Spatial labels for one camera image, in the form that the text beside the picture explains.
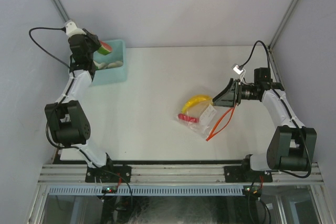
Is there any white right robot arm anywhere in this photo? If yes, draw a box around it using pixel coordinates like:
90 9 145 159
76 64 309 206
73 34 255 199
212 68 317 182

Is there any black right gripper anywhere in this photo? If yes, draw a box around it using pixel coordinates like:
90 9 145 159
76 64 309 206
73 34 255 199
213 78 259 108

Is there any white fake bone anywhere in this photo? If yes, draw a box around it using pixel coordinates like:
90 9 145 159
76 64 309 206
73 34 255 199
93 61 108 70

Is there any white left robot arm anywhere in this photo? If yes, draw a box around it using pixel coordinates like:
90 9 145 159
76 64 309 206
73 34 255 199
45 25 115 182

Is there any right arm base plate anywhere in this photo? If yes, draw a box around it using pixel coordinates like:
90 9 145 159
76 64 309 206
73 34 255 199
224 166 273 183

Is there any teal plastic bin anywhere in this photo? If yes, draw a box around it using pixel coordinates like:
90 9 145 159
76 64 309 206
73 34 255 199
91 39 127 86

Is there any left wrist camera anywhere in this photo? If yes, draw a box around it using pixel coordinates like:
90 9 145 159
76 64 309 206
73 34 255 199
65 19 86 38

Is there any aluminium frame rail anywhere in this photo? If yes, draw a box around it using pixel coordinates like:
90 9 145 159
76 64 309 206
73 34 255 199
38 164 324 186

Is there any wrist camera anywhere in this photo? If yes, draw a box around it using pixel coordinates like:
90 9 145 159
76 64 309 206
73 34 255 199
65 19 86 38
232 64 246 80

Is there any yellow fake banana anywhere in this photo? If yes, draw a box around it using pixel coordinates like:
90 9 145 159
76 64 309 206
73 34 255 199
181 94 213 114

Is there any clear zip top bag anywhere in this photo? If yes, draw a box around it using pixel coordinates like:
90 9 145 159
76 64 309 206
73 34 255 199
173 98 236 142

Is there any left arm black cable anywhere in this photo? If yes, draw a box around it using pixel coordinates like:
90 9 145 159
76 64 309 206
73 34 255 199
28 26 92 162

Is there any red fake watermelon slice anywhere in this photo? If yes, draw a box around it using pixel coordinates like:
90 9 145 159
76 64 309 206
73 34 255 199
97 41 113 55

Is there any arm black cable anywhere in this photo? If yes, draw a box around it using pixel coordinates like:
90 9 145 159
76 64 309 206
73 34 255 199
28 26 92 162
240 40 313 179

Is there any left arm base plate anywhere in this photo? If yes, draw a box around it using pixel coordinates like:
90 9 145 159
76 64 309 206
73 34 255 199
85 165 132 184

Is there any blue slotted cable duct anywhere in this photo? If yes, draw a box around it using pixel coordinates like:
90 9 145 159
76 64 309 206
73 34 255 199
48 185 244 196

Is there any red fake chili pepper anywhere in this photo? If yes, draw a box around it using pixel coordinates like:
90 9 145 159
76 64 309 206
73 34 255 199
177 113 199 123

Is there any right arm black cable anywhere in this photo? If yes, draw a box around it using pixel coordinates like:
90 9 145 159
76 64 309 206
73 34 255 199
240 40 313 179

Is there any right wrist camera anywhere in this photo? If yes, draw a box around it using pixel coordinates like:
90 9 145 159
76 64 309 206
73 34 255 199
232 64 246 80

